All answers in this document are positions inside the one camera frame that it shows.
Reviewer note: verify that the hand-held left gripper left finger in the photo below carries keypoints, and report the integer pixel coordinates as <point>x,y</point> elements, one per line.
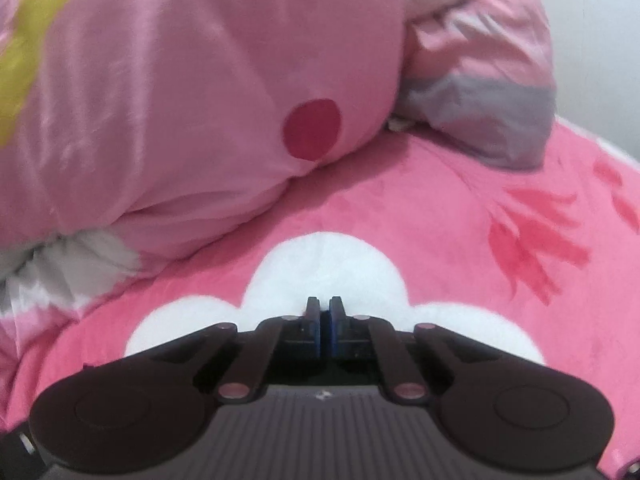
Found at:
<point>313,340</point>

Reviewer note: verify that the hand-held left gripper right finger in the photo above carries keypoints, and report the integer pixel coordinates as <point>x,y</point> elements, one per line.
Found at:
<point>334,340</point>

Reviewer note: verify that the pink floral bed blanket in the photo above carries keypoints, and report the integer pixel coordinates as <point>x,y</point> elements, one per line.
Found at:
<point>450,200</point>

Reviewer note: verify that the pink quilt with red dots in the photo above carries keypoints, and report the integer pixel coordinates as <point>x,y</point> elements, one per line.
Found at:
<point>175,85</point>

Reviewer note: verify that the pink grey striped pillow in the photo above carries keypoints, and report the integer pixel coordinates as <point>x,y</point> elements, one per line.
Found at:
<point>475,75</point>

